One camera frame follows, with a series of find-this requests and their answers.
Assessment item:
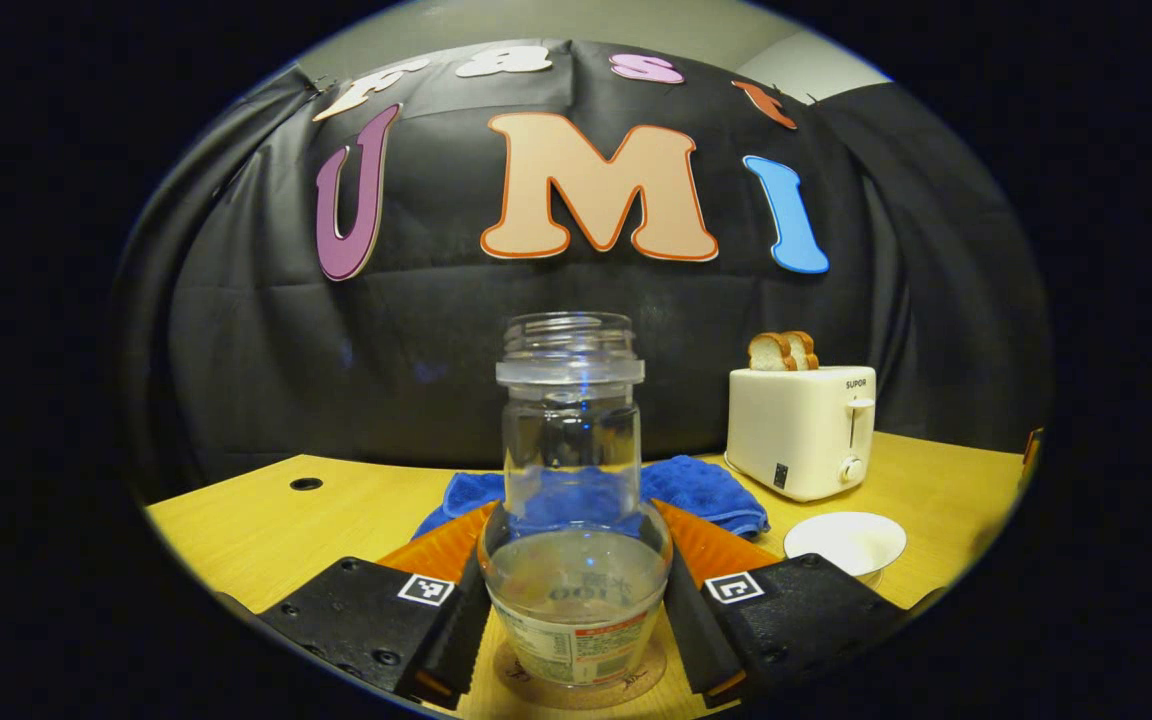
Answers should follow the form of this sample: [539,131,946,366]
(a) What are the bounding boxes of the blue towel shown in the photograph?
[411,455,770,541]

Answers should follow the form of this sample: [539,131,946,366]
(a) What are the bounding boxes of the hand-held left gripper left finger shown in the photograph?
[258,500,497,711]

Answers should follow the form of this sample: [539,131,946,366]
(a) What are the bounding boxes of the white toaster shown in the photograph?
[724,365,878,503]

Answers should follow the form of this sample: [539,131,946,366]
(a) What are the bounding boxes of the black backdrop cloth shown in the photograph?
[116,40,1049,501]

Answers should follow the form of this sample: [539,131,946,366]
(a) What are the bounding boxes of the round cork coaster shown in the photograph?
[493,640,669,709]

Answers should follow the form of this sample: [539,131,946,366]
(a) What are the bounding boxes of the clear plastic water bottle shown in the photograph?
[476,312,674,689]

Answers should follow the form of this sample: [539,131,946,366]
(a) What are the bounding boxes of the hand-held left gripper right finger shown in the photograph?
[651,498,912,709]

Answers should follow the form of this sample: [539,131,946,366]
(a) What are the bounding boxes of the cream ceramic teacup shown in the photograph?
[784,512,908,588]

